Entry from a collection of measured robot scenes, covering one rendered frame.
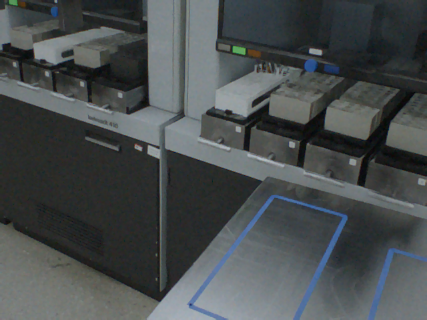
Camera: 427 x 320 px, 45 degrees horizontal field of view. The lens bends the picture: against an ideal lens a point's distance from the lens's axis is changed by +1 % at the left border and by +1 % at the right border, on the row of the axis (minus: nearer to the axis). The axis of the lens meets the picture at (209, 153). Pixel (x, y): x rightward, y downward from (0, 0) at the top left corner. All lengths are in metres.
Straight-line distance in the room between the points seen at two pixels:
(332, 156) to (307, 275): 0.49
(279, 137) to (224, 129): 0.16
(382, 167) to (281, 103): 0.31
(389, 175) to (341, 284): 0.46
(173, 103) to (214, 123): 0.23
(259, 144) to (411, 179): 0.37
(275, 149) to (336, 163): 0.16
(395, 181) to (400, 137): 0.11
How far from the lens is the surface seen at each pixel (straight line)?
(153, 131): 1.52
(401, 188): 1.24
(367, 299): 0.82
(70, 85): 1.70
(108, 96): 1.60
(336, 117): 1.31
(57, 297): 2.03
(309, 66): 1.27
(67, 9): 0.63
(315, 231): 0.93
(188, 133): 1.45
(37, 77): 1.81
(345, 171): 1.26
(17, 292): 2.09
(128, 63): 1.61
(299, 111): 1.34
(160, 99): 1.58
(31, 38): 1.90
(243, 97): 1.36
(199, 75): 1.47
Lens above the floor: 1.34
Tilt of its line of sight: 27 degrees down
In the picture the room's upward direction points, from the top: 3 degrees clockwise
